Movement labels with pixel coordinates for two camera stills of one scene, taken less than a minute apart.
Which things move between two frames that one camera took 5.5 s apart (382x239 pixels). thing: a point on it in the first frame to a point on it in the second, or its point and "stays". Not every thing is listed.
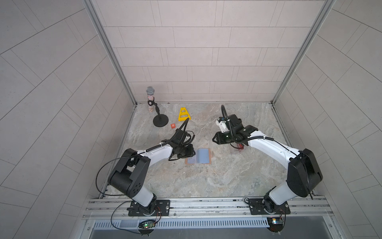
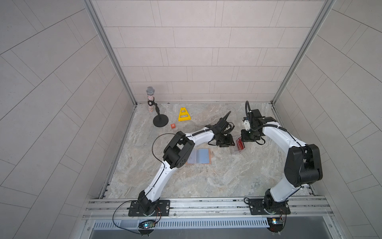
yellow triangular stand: (183, 114) stays
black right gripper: (218, 139) to (244, 138)
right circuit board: (275, 224) stays
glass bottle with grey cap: (150, 91) stays
